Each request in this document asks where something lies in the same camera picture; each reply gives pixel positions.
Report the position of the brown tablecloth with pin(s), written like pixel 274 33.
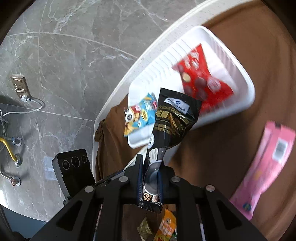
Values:
pixel 221 153

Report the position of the red Mylikes chocolate bag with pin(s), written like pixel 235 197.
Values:
pixel 198 82

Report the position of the black sesame snack packet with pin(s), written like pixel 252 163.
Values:
pixel 175 116

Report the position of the orange cartoon snack packet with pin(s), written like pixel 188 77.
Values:
pixel 167 227

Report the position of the white plastic tray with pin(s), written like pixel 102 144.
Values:
pixel 222 64

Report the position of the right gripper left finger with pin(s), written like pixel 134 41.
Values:
pixel 95 213

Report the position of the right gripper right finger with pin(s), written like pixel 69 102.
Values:
pixel 203 213

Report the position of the pink wafer snack packet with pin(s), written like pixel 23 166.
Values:
pixel 274 150

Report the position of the panda cartoon snack packet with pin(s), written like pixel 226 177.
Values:
pixel 140 115

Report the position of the gold foil snack packet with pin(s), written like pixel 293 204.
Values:
pixel 144 230

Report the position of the wall power socket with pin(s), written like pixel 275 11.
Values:
pixel 20 86

